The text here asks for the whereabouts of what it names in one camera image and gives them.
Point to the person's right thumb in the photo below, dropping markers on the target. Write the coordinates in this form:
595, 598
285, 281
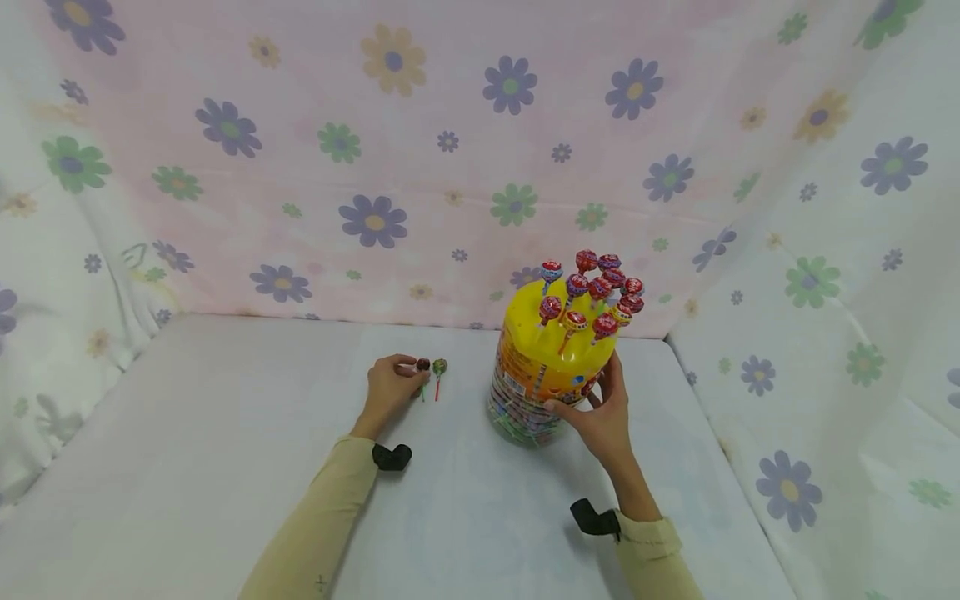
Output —
567, 407

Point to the person's right index finger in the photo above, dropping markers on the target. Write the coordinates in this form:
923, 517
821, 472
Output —
614, 375

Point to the person's left fingers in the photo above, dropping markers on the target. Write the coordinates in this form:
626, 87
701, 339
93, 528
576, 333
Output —
396, 362

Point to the person's left hand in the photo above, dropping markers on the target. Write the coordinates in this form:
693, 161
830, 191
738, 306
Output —
386, 392

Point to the green lollipop red stick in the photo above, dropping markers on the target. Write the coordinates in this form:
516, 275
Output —
439, 367

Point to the yellow lollipop jar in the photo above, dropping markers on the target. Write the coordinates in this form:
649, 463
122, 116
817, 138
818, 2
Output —
536, 367

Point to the black wrist band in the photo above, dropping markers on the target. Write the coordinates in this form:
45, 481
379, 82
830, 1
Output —
392, 457
596, 519

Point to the person's left thumb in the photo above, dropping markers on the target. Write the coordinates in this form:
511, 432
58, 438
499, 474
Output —
417, 375

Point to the person's right forearm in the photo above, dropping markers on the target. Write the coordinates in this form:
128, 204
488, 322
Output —
652, 542

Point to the cluster of red lollipops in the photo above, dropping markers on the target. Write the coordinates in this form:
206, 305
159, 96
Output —
596, 292

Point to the brown lollipop green stick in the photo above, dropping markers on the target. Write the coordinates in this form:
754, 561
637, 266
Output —
423, 365

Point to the person's right hand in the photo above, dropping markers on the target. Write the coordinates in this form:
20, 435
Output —
606, 425

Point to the person's left forearm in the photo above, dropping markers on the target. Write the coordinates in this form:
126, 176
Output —
326, 521

